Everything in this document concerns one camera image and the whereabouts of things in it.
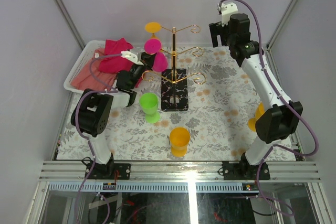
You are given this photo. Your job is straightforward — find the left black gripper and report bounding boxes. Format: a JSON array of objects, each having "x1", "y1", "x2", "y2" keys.
[{"x1": 128, "y1": 48, "x2": 154, "y2": 90}]

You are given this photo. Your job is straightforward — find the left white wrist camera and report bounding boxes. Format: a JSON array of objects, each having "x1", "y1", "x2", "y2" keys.
[{"x1": 121, "y1": 48, "x2": 144, "y2": 65}]

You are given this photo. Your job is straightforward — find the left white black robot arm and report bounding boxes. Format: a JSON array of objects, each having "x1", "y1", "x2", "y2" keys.
[{"x1": 71, "y1": 49, "x2": 156, "y2": 179}]

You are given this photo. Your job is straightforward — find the green wine glass centre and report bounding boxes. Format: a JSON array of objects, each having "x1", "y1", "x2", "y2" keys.
[{"x1": 139, "y1": 92, "x2": 160, "y2": 124}]

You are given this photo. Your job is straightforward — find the floral table mat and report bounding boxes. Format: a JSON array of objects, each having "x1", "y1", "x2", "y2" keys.
[{"x1": 56, "y1": 46, "x2": 299, "y2": 162}]

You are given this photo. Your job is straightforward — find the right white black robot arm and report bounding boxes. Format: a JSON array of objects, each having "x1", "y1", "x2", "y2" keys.
[{"x1": 209, "y1": 13, "x2": 303, "y2": 180}]

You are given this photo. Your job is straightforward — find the orange plastic wine glass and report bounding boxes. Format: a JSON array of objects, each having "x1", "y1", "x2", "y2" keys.
[{"x1": 144, "y1": 22, "x2": 161, "y2": 40}]

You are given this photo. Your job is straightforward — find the magenta cloth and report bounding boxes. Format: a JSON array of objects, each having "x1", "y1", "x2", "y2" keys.
[{"x1": 97, "y1": 38, "x2": 133, "y2": 87}]

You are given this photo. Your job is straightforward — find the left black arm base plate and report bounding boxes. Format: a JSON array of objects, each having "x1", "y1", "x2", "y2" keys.
[{"x1": 88, "y1": 161, "x2": 131, "y2": 181}]

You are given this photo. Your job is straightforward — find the white plastic basket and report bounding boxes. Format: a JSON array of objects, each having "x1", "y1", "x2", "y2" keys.
[{"x1": 64, "y1": 40, "x2": 106, "y2": 93}]

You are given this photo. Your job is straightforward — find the pink cloth in basket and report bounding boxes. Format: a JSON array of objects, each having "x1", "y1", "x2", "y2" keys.
[{"x1": 70, "y1": 48, "x2": 116, "y2": 90}]

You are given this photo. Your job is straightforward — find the orange wine glass right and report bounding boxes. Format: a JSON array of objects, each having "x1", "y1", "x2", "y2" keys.
[{"x1": 247, "y1": 103, "x2": 265, "y2": 132}]

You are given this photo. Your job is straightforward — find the aluminium mounting rail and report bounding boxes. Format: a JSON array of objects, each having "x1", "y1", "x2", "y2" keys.
[{"x1": 38, "y1": 161, "x2": 322, "y2": 183}]

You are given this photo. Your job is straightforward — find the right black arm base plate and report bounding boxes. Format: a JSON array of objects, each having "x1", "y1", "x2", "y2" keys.
[{"x1": 222, "y1": 161, "x2": 270, "y2": 180}]

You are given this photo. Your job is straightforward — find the orange wine glass front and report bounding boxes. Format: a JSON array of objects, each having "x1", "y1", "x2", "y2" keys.
[{"x1": 169, "y1": 127, "x2": 191, "y2": 157}]

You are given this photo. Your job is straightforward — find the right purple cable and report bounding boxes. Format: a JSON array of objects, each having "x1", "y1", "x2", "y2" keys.
[{"x1": 220, "y1": 0, "x2": 320, "y2": 218}]

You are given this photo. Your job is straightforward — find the magenta plastic wine glass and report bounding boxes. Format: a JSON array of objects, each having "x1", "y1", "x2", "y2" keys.
[{"x1": 144, "y1": 38, "x2": 168, "y2": 72}]

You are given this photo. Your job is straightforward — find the gold wine glass rack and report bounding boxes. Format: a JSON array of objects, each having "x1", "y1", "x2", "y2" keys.
[{"x1": 142, "y1": 25, "x2": 206, "y2": 112}]

